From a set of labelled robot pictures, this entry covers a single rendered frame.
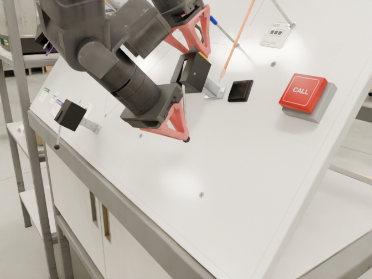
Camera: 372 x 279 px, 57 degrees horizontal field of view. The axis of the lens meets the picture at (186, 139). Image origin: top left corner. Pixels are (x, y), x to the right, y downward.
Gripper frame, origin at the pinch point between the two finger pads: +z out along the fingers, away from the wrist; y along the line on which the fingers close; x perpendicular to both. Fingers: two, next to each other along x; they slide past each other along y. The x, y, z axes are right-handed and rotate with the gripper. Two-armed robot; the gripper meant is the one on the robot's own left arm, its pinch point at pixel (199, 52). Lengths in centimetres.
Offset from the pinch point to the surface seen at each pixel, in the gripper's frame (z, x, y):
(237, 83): 6.7, 0.6, -5.3
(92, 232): 40, 24, 53
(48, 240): 63, 30, 114
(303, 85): 5.7, 4.4, -19.4
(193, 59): -0.7, 3.6, -1.8
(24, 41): -12, -16, 101
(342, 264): 39.3, 11.2, -18.5
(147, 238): 20.6, 26.6, 6.3
